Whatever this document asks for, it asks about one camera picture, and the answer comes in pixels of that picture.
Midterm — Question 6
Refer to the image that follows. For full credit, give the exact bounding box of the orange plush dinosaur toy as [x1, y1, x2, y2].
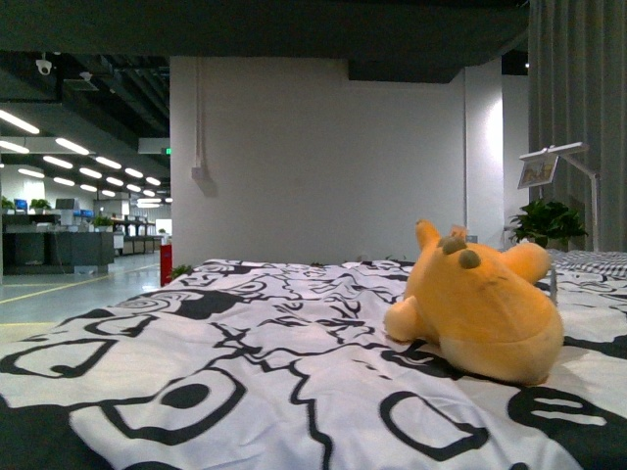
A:
[384, 219, 563, 385]

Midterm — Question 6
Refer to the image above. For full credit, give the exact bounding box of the red bin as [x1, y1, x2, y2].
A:
[160, 244, 172, 287]

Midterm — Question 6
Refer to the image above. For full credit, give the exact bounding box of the black and white patterned bedsheet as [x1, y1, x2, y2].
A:
[1, 259, 626, 469]

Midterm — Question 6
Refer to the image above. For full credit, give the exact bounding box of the green potted plant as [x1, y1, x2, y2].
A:
[509, 199, 588, 248]

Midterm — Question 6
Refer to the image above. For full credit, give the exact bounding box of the white desk lamp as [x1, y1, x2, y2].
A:
[517, 142, 602, 253]

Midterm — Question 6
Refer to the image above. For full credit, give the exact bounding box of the dark office desk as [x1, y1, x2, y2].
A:
[3, 232, 115, 275]

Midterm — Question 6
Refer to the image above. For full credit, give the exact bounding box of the striped grey pillow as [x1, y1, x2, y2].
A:
[549, 249, 627, 279]

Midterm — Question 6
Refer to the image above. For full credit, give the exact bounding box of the grey curtain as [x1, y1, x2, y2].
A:
[528, 1, 626, 252]

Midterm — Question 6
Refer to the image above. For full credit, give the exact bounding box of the white wall junction box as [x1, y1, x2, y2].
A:
[191, 166, 206, 180]

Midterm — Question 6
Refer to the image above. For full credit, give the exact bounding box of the white security camera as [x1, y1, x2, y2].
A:
[35, 53, 54, 76]

